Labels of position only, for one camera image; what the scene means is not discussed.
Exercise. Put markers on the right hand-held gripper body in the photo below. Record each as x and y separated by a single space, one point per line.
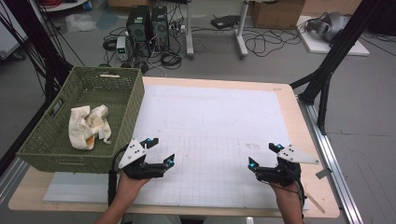
285 174

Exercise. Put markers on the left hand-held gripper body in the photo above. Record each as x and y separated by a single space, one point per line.
134 155

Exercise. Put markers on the cream printed cloth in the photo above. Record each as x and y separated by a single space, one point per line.
79 130

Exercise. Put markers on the green woven basket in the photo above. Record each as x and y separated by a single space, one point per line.
93 90

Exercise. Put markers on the person's right hand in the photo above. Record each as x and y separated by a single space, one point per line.
289 199

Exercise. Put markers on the person's left hand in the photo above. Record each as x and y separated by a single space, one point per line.
127 188

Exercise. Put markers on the wooden stick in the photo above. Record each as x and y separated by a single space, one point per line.
315 202

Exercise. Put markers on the white grid mat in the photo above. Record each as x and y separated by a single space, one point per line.
211 109

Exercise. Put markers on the grey power supply box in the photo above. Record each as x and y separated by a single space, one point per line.
121 46

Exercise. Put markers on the white floor board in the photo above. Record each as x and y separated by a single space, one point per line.
317 46

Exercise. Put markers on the black computer tower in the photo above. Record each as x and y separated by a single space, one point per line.
138 28
160 28

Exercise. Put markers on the black metal stand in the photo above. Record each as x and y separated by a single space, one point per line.
339 49
34 37

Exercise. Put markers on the white desk leg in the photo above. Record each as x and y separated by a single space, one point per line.
189 31
241 34

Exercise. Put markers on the brown cardboard box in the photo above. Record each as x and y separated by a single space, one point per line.
277 14

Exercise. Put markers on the grey helmet-like device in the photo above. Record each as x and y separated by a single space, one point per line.
334 26

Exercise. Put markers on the black flat device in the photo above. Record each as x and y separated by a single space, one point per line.
224 21

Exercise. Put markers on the clear plastic bag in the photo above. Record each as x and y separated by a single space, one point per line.
80 23

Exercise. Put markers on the grey metal bracket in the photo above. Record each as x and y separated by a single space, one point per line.
324 173

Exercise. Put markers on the aluminium rail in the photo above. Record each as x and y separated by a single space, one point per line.
333 161

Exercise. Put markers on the black frame beam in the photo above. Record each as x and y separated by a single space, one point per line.
18 140

